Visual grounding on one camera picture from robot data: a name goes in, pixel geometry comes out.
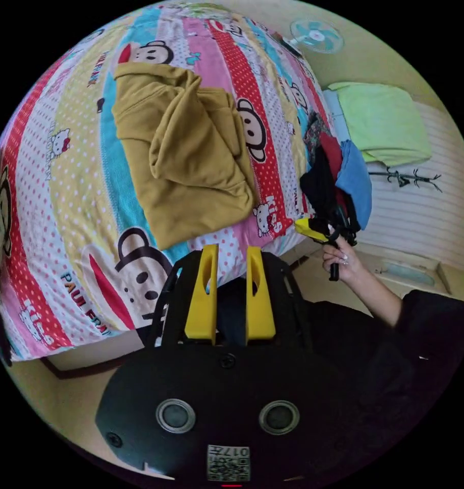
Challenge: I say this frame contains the pile of clothes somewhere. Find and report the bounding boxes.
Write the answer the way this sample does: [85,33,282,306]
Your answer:
[299,111,373,234]

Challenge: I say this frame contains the person's right forearm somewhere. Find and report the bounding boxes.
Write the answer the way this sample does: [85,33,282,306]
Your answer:
[350,265,405,329]

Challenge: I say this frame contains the light green cloth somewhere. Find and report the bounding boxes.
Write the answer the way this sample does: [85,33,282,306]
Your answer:
[327,81,433,167]

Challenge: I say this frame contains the person's body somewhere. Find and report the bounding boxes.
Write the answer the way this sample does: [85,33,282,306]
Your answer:
[216,277,464,486]

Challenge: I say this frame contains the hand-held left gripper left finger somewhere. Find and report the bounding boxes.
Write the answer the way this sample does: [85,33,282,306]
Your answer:
[184,243,219,346]

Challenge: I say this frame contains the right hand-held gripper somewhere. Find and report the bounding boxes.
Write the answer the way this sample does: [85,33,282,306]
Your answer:
[294,204,358,282]

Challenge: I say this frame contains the person's right hand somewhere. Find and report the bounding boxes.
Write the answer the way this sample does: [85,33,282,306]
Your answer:
[322,225,367,284]

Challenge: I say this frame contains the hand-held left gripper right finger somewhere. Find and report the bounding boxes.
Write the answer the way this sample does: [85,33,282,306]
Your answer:
[245,246,276,343]

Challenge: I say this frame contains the teal electric fan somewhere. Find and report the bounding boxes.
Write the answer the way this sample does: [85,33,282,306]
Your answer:
[283,19,345,55]

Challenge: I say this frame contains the bed with cartoon printed sheet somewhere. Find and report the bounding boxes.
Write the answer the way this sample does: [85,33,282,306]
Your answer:
[0,3,342,362]

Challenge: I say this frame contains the yellow long sleeve shirt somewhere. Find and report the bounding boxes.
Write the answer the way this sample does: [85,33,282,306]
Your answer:
[111,62,259,251]

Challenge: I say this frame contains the black coat rack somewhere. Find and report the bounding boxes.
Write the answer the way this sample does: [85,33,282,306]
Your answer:
[368,167,443,193]

